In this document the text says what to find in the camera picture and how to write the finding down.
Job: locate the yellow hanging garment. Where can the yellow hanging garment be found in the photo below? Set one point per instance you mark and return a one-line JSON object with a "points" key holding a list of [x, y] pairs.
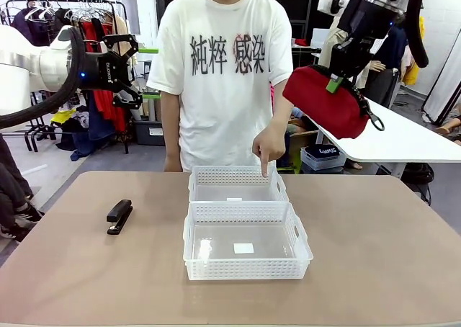
{"points": [[412, 73]]}

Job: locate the black clothes rack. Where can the black clothes rack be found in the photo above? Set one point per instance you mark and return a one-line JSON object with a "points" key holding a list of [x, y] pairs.
{"points": [[115, 3]]}

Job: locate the clear storage box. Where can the clear storage box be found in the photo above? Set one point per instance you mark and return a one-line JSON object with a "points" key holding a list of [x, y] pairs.
{"points": [[322, 157]]}

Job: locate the white reflector panel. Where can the white reflector panel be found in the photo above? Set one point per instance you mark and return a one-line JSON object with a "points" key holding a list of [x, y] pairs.
{"points": [[446, 71]]}

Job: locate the person's left forearm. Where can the person's left forearm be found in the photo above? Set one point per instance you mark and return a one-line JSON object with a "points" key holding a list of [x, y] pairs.
{"points": [[281, 111]]}

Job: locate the seated person's dark legs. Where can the seated person's dark legs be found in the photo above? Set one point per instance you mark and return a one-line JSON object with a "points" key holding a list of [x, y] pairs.
{"points": [[11, 183]]}

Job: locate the mannequin with beige coat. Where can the mannequin with beige coat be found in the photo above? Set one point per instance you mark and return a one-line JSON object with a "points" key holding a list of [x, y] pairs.
{"points": [[329, 46]]}

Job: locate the red hanging dress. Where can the red hanging dress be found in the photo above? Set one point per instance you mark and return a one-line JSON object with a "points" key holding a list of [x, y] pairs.
{"points": [[108, 107]]}

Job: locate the person in white t-shirt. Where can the person in white t-shirt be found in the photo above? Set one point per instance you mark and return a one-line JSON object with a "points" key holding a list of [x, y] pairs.
{"points": [[216, 107]]}

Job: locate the green stool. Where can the green stool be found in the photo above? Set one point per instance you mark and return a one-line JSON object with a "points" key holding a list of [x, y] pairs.
{"points": [[293, 161]]}

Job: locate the person's right hand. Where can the person's right hand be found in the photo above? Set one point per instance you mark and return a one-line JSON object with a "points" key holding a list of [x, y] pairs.
{"points": [[173, 165]]}

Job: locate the red zipper pouch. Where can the red zipper pouch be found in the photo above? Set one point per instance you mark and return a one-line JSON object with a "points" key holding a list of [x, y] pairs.
{"points": [[324, 103]]}

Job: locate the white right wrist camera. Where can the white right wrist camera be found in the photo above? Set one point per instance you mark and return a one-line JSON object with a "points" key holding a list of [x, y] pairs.
{"points": [[326, 4]]}

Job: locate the white perforated plastic basket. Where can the white perforated plastic basket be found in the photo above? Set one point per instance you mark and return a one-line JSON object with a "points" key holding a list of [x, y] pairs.
{"points": [[248, 265], [230, 177]]}

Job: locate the grey storage bin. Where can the grey storage bin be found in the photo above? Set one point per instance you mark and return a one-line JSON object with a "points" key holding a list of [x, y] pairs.
{"points": [[149, 132]]}

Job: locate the beige hanging garment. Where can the beige hanging garment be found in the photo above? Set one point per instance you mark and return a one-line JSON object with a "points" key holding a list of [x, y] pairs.
{"points": [[122, 26]]}

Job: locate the brown cardboard box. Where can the brown cardboard box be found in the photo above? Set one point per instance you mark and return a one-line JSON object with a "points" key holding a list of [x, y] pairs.
{"points": [[302, 139]]}

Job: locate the person's right forearm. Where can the person's right forearm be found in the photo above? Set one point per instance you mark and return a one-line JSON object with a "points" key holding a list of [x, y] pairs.
{"points": [[172, 143]]}

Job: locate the black white sneaker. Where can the black white sneaker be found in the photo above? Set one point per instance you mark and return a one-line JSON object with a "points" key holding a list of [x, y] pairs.
{"points": [[18, 231], [29, 213]]}

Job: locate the person's left hand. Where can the person's left hand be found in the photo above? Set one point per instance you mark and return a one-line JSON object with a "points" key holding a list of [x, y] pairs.
{"points": [[270, 143]]}

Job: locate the black plastic stool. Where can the black plastic stool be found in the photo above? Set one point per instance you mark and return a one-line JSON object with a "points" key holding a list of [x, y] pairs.
{"points": [[148, 67]]}

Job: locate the white background table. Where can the white background table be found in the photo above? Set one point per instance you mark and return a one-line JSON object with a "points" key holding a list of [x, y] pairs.
{"points": [[396, 139]]}

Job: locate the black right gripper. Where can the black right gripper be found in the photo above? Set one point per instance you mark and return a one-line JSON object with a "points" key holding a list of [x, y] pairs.
{"points": [[354, 53]]}

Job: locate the black stapler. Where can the black stapler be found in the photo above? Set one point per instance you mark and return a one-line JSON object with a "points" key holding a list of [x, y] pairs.
{"points": [[119, 215]]}

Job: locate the white monitor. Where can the white monitor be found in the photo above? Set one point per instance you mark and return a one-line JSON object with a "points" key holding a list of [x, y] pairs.
{"points": [[318, 38]]}

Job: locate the dark hanging jacket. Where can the dark hanging jacket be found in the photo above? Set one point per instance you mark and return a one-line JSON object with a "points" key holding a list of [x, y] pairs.
{"points": [[34, 31]]}

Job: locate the black backpack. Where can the black backpack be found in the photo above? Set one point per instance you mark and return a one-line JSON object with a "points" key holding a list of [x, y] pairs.
{"points": [[417, 179]]}

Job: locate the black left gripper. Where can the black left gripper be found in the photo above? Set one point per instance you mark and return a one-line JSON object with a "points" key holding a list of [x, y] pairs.
{"points": [[104, 71]]}

